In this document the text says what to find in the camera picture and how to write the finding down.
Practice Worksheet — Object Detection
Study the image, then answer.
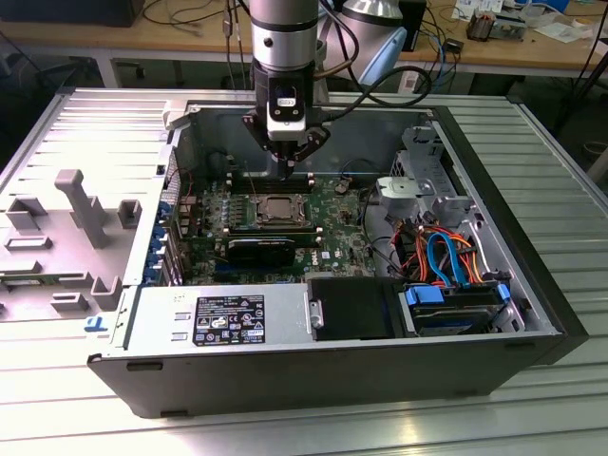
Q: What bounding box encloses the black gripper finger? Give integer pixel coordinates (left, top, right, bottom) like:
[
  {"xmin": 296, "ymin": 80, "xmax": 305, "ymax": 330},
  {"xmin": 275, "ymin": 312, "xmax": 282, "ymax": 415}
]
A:
[
  {"xmin": 287, "ymin": 123, "xmax": 333, "ymax": 181},
  {"xmin": 242, "ymin": 111, "xmax": 292, "ymax": 181}
]

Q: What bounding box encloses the metal socket cover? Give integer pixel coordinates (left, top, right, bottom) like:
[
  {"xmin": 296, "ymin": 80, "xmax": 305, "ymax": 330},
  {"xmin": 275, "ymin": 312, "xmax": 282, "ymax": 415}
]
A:
[{"xmin": 255, "ymin": 192, "xmax": 313, "ymax": 225}]

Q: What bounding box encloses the silver CPU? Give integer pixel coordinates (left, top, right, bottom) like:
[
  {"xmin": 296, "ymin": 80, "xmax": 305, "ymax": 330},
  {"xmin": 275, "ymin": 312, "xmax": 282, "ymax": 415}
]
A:
[{"xmin": 266, "ymin": 197, "xmax": 298, "ymax": 220}]

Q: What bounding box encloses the black RAM slot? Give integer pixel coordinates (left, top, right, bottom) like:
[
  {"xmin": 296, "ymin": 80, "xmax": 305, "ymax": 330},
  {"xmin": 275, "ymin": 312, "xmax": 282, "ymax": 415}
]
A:
[
  {"xmin": 228, "ymin": 184, "xmax": 314, "ymax": 193},
  {"xmin": 228, "ymin": 180, "xmax": 314, "ymax": 187},
  {"xmin": 228, "ymin": 175, "xmax": 314, "ymax": 182}
]

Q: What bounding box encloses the green motherboard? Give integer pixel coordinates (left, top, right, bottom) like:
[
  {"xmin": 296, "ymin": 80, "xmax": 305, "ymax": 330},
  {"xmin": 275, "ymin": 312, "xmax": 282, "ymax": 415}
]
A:
[{"xmin": 178, "ymin": 171, "xmax": 381, "ymax": 287}]

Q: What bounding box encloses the grey metal drive cage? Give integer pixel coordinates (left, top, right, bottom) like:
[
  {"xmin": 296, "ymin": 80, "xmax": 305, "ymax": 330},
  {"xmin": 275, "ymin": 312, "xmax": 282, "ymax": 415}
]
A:
[{"xmin": 389, "ymin": 123, "xmax": 457, "ymax": 200}]

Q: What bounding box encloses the black graphics card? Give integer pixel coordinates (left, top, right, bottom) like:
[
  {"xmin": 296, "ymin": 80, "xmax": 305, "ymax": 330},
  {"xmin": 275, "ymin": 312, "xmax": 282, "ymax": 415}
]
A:
[{"xmin": 223, "ymin": 236, "xmax": 296, "ymax": 268}]

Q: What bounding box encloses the black upright box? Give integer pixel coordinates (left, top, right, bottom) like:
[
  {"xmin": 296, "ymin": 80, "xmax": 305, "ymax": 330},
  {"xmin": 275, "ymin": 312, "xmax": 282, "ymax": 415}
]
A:
[{"xmin": 399, "ymin": 0, "xmax": 428, "ymax": 53}]

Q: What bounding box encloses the grey parts rack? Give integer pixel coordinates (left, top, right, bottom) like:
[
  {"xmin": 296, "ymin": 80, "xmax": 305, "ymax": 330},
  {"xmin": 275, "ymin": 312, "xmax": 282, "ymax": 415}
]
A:
[{"xmin": 0, "ymin": 168, "xmax": 144, "ymax": 325}]

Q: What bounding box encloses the wooden workbench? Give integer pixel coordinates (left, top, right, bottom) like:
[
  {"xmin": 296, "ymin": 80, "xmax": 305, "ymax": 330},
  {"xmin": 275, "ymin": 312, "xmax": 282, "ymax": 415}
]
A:
[{"xmin": 0, "ymin": 0, "xmax": 608, "ymax": 91}]

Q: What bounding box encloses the brown transformer block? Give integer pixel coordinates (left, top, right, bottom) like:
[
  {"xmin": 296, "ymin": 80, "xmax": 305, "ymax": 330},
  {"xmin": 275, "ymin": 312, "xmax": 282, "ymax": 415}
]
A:
[{"xmin": 465, "ymin": 11, "xmax": 498, "ymax": 43}]

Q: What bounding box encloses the black equipment box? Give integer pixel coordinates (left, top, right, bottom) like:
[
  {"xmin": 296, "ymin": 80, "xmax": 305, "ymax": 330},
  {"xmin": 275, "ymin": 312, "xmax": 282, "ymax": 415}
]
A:
[{"xmin": 0, "ymin": 0, "xmax": 143, "ymax": 29}]

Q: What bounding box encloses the silver power supply unit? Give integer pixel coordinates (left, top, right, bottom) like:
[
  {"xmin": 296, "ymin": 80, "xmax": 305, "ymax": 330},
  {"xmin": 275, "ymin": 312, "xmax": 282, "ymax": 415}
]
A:
[{"xmin": 123, "ymin": 283, "xmax": 311, "ymax": 353}]

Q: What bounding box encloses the hard disk in blue carrier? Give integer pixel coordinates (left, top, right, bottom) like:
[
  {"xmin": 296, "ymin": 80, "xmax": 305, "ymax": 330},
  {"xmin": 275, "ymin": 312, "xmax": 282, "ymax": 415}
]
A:
[{"xmin": 397, "ymin": 282, "xmax": 513, "ymax": 337}]

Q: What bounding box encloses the black PC case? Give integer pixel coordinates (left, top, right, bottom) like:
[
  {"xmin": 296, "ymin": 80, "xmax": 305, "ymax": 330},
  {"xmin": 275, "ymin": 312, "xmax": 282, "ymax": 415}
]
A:
[{"xmin": 86, "ymin": 97, "xmax": 590, "ymax": 420}]

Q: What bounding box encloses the white paper sheet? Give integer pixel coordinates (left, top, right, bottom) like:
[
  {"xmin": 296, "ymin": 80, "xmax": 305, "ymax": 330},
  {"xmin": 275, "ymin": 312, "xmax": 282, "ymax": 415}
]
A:
[{"xmin": 534, "ymin": 16, "xmax": 595, "ymax": 45}]

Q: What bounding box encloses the grey round bin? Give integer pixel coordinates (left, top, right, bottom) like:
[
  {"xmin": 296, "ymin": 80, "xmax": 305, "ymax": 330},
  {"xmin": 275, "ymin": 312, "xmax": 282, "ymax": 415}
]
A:
[{"xmin": 581, "ymin": 140, "xmax": 608, "ymax": 167}]

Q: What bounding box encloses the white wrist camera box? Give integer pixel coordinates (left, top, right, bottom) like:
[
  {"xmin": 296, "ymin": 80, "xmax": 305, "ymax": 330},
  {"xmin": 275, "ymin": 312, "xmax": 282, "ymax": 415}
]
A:
[{"xmin": 265, "ymin": 75, "xmax": 308, "ymax": 143}]

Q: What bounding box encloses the black camera cable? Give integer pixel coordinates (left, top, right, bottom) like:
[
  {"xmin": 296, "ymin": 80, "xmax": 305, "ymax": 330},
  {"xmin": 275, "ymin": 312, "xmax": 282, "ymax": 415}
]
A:
[{"xmin": 313, "ymin": 65, "xmax": 433, "ymax": 123}]

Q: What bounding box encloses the thin black wire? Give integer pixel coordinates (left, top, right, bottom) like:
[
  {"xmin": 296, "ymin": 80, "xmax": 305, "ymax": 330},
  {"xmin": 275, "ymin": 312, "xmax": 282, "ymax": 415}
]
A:
[{"xmin": 339, "ymin": 158, "xmax": 380, "ymax": 181}]

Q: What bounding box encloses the silver round-top bracket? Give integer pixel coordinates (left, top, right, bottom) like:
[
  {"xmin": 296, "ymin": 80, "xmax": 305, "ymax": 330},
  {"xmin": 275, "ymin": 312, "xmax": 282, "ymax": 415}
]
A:
[{"xmin": 376, "ymin": 175, "xmax": 435, "ymax": 215}]

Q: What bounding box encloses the orange wire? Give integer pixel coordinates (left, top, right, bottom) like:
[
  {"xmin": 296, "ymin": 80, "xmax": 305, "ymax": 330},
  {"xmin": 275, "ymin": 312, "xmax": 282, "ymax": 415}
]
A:
[
  {"xmin": 446, "ymin": 230, "xmax": 486, "ymax": 286},
  {"xmin": 413, "ymin": 226, "xmax": 431, "ymax": 284}
]

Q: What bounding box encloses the blue wire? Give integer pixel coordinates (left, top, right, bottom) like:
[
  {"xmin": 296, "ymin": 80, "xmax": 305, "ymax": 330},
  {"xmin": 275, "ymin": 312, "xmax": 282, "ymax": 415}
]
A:
[{"xmin": 426, "ymin": 230, "xmax": 472, "ymax": 289}]

